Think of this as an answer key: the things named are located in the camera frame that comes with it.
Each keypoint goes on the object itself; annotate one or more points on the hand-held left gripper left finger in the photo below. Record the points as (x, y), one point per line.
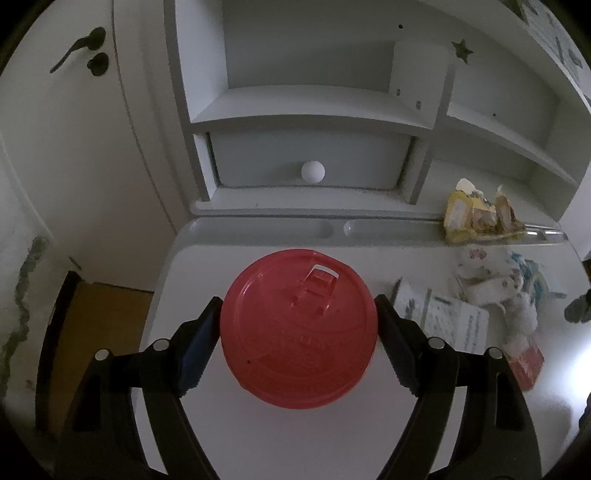
(201, 350)

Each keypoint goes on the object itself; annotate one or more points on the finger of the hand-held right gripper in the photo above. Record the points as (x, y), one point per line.
(579, 309)

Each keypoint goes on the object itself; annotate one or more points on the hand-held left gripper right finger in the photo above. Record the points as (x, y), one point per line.
(397, 350)

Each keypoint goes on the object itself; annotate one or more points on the red plastic cup lid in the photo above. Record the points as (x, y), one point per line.
(295, 332)

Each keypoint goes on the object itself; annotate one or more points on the folded printed paper leaflet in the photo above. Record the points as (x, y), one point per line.
(443, 318)

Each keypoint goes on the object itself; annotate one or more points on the red snack packet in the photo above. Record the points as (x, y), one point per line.
(526, 367)

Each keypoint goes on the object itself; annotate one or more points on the torn yellow cardboard box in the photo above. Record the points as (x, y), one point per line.
(466, 214)

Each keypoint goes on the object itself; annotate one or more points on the round white drawer knob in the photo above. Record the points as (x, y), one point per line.
(313, 171)

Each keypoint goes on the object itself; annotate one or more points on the white drawer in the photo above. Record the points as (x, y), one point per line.
(277, 157)

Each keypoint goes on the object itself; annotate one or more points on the white door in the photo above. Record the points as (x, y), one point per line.
(92, 138)

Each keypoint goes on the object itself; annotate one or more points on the white shelf unit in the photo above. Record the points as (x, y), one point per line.
(300, 104)

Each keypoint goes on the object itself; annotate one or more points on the dark star sticker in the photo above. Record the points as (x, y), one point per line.
(463, 50)

